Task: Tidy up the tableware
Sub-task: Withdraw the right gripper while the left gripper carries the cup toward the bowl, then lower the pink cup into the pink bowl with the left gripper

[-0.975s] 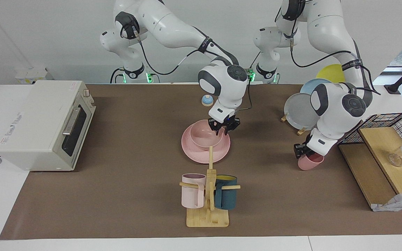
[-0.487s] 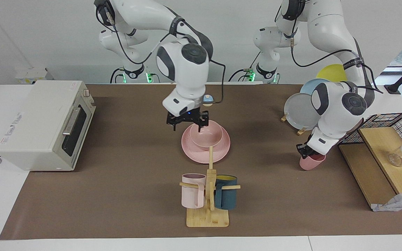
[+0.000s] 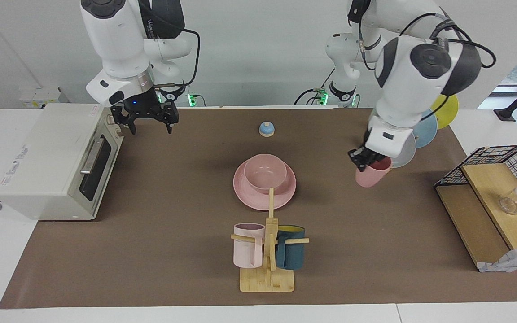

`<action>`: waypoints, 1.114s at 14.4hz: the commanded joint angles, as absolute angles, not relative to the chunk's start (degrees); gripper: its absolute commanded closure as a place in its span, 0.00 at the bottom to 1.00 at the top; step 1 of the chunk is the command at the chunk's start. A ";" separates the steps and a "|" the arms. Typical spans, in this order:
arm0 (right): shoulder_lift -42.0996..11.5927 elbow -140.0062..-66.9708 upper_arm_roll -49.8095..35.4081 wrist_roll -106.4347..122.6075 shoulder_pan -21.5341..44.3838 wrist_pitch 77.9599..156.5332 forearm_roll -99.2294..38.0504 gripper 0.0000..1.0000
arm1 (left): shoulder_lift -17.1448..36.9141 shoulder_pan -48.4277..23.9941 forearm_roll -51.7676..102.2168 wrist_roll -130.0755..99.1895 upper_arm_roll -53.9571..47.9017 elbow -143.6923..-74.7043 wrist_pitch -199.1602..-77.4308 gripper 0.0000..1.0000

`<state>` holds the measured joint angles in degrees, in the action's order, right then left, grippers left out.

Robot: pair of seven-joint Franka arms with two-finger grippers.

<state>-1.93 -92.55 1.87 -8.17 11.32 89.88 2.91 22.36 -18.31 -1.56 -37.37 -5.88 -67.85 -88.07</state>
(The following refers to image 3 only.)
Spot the pink tumbler cup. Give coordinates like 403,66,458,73
355,157,393,188

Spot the pink bowl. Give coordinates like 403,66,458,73
244,154,288,190

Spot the grey plate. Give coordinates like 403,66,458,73
391,132,417,168

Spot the light blue plate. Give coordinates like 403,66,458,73
411,108,438,148

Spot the yellow plate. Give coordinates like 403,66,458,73
430,93,459,130

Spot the beige toaster oven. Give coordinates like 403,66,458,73
0,103,124,221

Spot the pink speckled plate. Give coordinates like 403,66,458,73
233,159,297,211

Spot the dark teal mug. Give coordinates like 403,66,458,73
276,225,306,270

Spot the brown table mat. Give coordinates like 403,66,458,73
0,108,517,309

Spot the clear glass dish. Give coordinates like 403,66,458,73
499,191,517,215

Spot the pale pink mug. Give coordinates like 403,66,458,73
233,223,266,269

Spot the wooden mug tree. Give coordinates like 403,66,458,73
231,188,310,293

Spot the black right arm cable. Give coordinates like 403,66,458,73
151,27,201,90

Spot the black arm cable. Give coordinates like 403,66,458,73
151,27,201,90
398,11,497,70

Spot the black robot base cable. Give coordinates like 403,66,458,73
294,67,335,106

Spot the white wall socket box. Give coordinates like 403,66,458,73
20,87,61,108

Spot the wood and wire shelf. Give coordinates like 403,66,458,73
434,144,517,273

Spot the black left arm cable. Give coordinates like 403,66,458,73
398,11,497,70

